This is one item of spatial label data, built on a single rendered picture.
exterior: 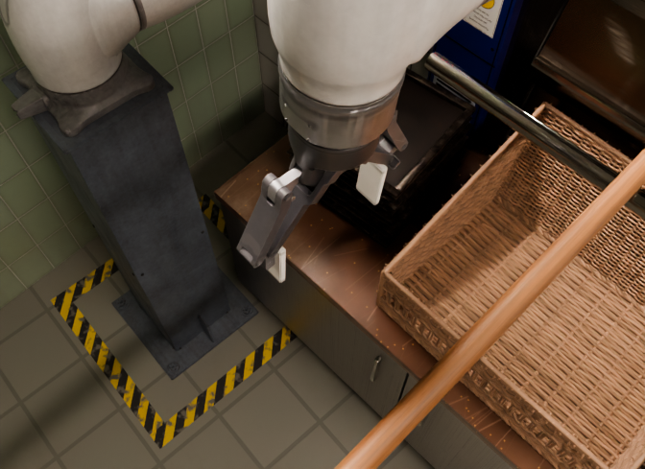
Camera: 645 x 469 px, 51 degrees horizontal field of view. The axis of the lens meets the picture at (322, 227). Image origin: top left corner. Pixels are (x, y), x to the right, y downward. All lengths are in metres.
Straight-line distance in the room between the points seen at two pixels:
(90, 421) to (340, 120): 1.69
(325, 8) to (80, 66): 0.80
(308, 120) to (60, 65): 0.72
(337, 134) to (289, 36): 0.10
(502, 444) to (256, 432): 0.80
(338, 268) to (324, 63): 1.09
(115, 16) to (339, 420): 1.27
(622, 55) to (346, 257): 0.67
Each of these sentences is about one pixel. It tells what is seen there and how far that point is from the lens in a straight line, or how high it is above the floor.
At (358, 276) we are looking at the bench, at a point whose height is 0.58.
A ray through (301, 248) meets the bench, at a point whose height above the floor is 0.58.
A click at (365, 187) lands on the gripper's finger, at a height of 1.30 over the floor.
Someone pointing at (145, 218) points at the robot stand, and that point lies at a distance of 1.47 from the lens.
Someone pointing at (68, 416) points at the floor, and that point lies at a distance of 2.09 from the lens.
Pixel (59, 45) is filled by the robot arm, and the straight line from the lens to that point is 1.13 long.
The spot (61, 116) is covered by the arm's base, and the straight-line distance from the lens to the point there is 1.23.
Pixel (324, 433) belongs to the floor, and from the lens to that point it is 1.96.
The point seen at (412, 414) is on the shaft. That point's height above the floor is 1.20.
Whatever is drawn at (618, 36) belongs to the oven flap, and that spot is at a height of 1.05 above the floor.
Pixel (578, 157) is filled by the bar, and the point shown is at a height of 1.17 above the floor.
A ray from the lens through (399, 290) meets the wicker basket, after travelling 1.30.
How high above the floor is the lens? 1.91
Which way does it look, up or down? 60 degrees down
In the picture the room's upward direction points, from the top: straight up
